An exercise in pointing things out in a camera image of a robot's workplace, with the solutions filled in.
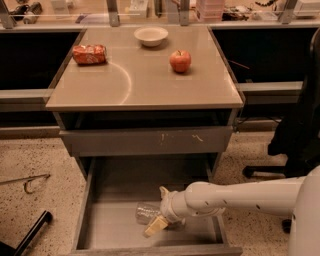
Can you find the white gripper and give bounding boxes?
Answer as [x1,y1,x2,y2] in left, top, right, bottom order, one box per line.
[143,186,187,238]

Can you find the clear plastic water bottle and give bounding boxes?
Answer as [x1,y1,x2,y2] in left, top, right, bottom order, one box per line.
[135,201,186,232]

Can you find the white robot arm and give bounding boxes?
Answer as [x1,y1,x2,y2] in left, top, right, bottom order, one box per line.
[144,167,320,256]

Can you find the open middle drawer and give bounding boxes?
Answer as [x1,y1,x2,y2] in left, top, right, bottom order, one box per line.
[70,155,242,256]

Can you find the closed top drawer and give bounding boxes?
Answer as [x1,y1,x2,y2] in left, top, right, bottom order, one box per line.
[60,126,232,157]

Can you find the grey drawer cabinet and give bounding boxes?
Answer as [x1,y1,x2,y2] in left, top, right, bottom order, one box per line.
[45,25,245,256]

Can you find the metal hook tool on floor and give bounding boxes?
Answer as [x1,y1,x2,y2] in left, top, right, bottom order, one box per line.
[0,174,51,194]

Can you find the red apple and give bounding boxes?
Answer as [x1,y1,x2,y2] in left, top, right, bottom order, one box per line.
[169,50,191,73]

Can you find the black office chair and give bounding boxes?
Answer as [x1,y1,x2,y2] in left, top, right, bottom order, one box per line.
[242,28,320,234]

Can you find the black chair leg left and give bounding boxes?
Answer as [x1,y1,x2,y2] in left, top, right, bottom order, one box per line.
[0,211,52,256]

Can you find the crushed orange soda can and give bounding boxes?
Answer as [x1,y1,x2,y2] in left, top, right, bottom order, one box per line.
[72,44,107,65]

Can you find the white ceramic bowl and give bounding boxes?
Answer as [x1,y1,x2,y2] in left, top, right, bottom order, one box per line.
[134,27,168,47]

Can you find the pink plastic container stack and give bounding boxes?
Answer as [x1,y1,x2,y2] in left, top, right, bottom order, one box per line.
[195,0,225,23]

